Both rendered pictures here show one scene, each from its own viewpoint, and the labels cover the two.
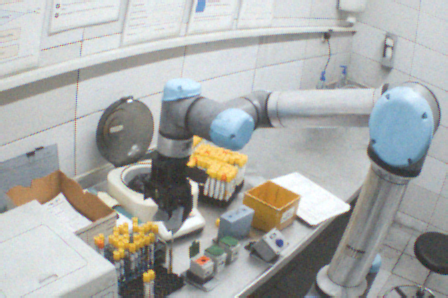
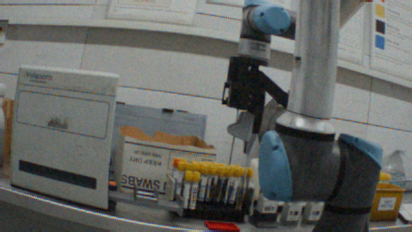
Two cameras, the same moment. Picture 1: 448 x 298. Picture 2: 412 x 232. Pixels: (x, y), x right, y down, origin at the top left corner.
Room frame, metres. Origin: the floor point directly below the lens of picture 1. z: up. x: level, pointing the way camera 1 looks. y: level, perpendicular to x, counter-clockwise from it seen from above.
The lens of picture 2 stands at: (-0.16, -0.91, 1.19)
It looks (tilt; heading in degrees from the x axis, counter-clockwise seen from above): 3 degrees down; 46
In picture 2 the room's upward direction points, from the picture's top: 9 degrees clockwise
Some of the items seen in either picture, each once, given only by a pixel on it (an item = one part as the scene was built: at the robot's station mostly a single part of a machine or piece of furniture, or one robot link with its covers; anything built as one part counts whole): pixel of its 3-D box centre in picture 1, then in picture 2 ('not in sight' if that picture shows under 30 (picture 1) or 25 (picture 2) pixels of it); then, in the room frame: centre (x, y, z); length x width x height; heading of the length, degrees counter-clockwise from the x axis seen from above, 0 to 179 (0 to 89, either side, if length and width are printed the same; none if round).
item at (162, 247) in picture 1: (129, 257); (209, 195); (0.96, 0.20, 0.91); 0.20 x 0.10 x 0.07; 148
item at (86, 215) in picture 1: (58, 222); (159, 163); (0.99, 0.43, 0.95); 0.29 x 0.25 x 0.15; 58
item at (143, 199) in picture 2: not in sight; (135, 195); (0.69, 0.15, 0.92); 0.21 x 0.07 x 0.05; 148
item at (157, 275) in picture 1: (151, 274); (209, 195); (0.89, 0.13, 0.93); 0.17 x 0.09 x 0.11; 148
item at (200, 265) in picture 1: (200, 268); (267, 206); (0.97, 0.01, 0.92); 0.05 x 0.04 x 0.06; 58
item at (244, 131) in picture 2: (173, 222); (244, 133); (0.92, 0.09, 1.08); 0.06 x 0.03 x 0.09; 148
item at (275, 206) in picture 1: (270, 208); (380, 202); (1.33, -0.17, 0.93); 0.13 x 0.13 x 0.10; 54
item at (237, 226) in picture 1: (234, 227); not in sight; (1.19, -0.06, 0.92); 0.10 x 0.07 x 0.10; 142
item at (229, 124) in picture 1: (225, 122); (276, 20); (0.89, 0.01, 1.35); 0.11 x 0.11 x 0.08; 58
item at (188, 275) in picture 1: (200, 276); (264, 217); (0.97, 0.01, 0.89); 0.09 x 0.05 x 0.04; 58
